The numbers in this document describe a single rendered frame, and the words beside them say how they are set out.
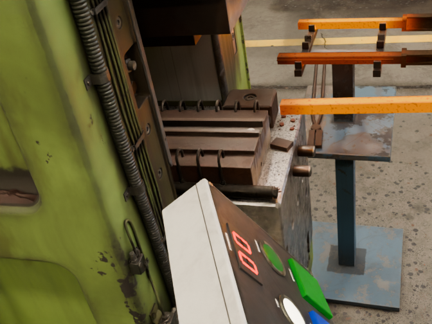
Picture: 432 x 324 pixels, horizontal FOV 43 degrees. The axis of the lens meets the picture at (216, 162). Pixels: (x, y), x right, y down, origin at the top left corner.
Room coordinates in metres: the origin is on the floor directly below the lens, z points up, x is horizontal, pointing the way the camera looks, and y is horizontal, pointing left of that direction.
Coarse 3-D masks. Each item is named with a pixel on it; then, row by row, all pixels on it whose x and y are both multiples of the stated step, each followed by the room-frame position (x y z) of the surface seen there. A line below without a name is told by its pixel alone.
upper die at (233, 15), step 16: (144, 0) 0.94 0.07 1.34; (160, 0) 0.93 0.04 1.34; (176, 0) 0.92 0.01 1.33; (192, 0) 0.91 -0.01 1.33; (208, 0) 0.90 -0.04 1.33; (224, 0) 0.89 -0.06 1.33; (240, 0) 0.97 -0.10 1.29; (144, 16) 0.94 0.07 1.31; (160, 16) 0.93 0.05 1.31; (176, 16) 0.92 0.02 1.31; (192, 16) 0.91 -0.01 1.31; (208, 16) 0.90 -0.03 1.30; (224, 16) 0.89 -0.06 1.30; (144, 32) 0.94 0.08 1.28; (160, 32) 0.93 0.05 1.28; (176, 32) 0.92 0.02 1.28; (192, 32) 0.91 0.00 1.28; (208, 32) 0.90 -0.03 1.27; (224, 32) 0.89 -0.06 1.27
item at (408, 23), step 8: (408, 16) 1.48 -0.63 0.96; (416, 16) 1.47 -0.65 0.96; (424, 16) 1.46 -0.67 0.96; (304, 24) 1.61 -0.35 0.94; (320, 24) 1.58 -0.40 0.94; (328, 24) 1.57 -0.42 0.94; (336, 24) 1.56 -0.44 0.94; (344, 24) 1.55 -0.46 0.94; (352, 24) 1.54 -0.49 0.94; (360, 24) 1.53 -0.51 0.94; (368, 24) 1.52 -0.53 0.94; (376, 24) 1.51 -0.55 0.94; (392, 24) 1.50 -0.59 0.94; (400, 24) 1.49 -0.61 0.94; (408, 24) 1.48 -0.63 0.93; (416, 24) 1.47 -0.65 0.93; (424, 24) 1.47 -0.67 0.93
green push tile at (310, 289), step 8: (296, 264) 0.56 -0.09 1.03; (296, 272) 0.54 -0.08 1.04; (304, 272) 0.56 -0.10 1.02; (296, 280) 0.53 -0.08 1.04; (304, 280) 0.53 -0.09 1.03; (312, 280) 0.55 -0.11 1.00; (304, 288) 0.51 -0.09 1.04; (312, 288) 0.53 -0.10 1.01; (320, 288) 0.55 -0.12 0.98; (304, 296) 0.50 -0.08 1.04; (312, 296) 0.50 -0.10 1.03; (320, 296) 0.52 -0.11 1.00; (312, 304) 0.50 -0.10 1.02; (320, 304) 0.50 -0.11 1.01; (328, 312) 0.50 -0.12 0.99
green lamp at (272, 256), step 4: (264, 244) 0.54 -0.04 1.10; (264, 248) 0.53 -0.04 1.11; (268, 248) 0.54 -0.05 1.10; (268, 252) 0.53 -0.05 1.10; (272, 252) 0.54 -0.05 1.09; (268, 256) 0.52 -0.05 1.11; (272, 256) 0.53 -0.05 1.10; (276, 256) 0.54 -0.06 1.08; (272, 260) 0.52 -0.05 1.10; (276, 260) 0.53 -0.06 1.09; (276, 264) 0.52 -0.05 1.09; (280, 264) 0.53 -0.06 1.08; (280, 268) 0.51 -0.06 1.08
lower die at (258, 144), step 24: (192, 120) 1.08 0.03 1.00; (216, 120) 1.06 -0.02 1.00; (240, 120) 1.04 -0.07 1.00; (264, 120) 1.03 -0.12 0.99; (168, 144) 1.01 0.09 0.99; (192, 144) 0.99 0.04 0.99; (216, 144) 0.98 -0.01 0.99; (240, 144) 0.96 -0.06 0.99; (264, 144) 1.01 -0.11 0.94; (192, 168) 0.93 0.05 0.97; (216, 168) 0.91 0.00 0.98; (240, 168) 0.89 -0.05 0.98
